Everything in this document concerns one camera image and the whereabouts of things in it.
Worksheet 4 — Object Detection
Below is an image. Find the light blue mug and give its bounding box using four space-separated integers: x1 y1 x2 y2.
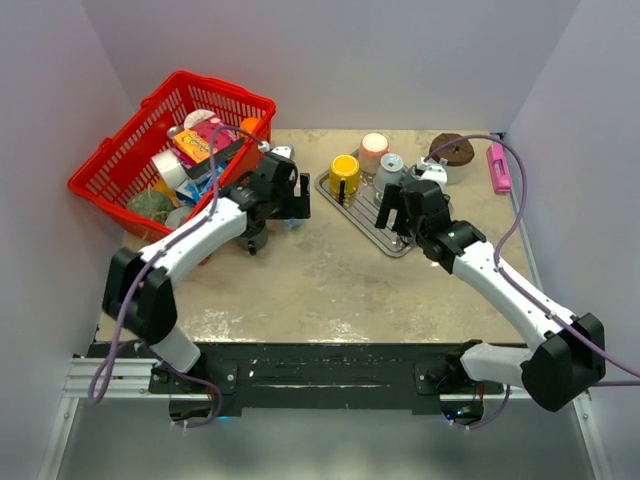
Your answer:
283 218 305 230

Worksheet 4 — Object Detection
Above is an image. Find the yellow mug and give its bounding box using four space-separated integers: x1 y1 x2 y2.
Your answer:
329 154 360 203

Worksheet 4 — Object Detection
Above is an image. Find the dark grey mug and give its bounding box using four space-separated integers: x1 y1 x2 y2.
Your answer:
237 224 269 256

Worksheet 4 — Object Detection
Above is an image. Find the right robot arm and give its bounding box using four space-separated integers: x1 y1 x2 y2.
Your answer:
376 180 606 412

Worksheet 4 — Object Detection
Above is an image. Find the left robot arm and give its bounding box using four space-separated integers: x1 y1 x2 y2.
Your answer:
102 145 310 392

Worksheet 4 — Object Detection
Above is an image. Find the grey mug white base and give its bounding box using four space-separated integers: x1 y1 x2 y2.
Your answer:
373 152 404 193

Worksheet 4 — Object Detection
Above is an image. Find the pink white mug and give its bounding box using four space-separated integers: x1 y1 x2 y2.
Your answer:
358 132 390 174

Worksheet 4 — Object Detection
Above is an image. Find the metal tray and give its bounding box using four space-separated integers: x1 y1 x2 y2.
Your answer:
315 164 418 258

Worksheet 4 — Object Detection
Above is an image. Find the white cup brown lid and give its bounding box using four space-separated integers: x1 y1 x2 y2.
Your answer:
429 133 475 185

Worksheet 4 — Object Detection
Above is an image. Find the orange ball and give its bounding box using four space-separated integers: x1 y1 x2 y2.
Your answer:
238 117 260 138

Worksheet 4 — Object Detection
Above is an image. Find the black knife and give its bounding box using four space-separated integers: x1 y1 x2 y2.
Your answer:
186 139 244 180

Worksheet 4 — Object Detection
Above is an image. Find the pink snack packet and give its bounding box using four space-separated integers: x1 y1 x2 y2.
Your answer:
183 109 238 150

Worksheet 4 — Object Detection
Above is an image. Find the blue white carton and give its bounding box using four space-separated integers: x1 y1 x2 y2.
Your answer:
174 172 213 207

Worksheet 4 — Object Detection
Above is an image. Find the pink box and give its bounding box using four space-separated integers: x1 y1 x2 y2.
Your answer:
486 143 512 194

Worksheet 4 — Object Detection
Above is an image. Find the orange snack packet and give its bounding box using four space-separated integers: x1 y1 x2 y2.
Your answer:
173 129 210 164

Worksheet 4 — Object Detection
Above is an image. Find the white tape roll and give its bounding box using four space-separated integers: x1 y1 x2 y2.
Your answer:
151 149 188 190

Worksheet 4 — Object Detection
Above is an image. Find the green melon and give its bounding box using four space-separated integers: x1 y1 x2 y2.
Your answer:
126 189 174 224

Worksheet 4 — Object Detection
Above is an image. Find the red plastic basket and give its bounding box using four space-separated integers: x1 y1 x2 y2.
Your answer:
67 70 276 242

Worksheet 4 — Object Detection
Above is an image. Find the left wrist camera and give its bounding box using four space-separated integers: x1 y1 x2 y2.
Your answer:
258 141 295 161

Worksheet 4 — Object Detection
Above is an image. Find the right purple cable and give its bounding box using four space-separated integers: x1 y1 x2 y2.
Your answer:
419 135 640 389

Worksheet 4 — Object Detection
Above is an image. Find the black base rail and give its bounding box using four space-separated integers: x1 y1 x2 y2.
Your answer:
73 340 523 428

